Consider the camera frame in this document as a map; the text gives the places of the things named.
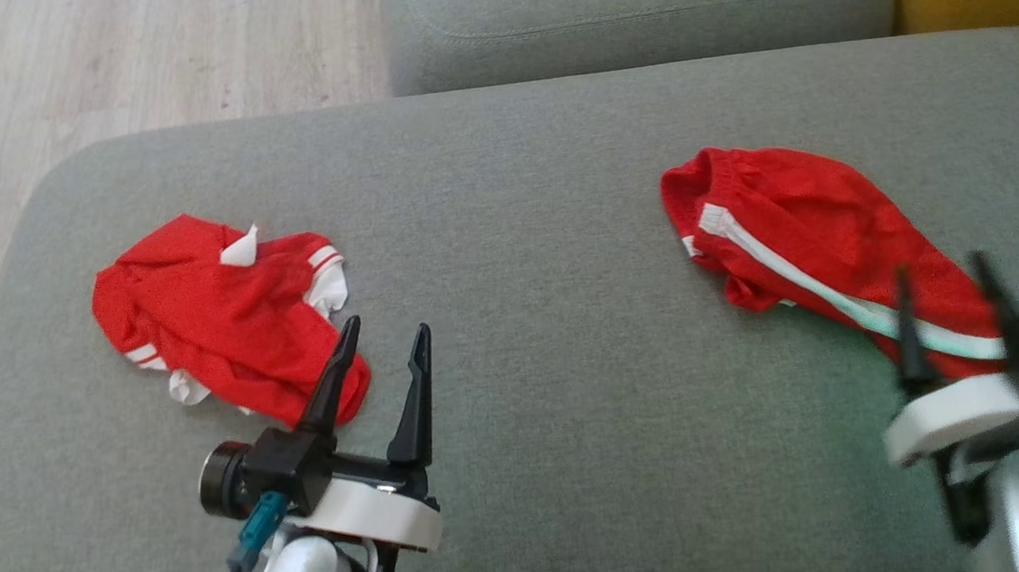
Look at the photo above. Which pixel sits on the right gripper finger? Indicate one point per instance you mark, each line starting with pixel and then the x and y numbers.
pixel 1002 302
pixel 911 336

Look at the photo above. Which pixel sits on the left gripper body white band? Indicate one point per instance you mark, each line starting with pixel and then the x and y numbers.
pixel 373 510

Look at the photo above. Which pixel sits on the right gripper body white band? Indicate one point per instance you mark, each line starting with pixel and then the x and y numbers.
pixel 965 414

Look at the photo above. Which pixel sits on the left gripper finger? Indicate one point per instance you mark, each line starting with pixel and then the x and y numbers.
pixel 414 403
pixel 335 381

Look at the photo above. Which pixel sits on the red jersey shirt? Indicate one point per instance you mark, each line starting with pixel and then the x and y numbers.
pixel 203 319

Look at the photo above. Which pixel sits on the red shorts with white stripe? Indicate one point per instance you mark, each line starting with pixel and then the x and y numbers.
pixel 795 218

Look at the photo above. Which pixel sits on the grey sofa seat cushion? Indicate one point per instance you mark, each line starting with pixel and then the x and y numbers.
pixel 514 231

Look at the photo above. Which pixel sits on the grey sofa back cushion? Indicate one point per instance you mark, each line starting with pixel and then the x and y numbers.
pixel 633 3

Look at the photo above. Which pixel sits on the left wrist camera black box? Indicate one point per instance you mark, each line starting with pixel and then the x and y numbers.
pixel 261 474

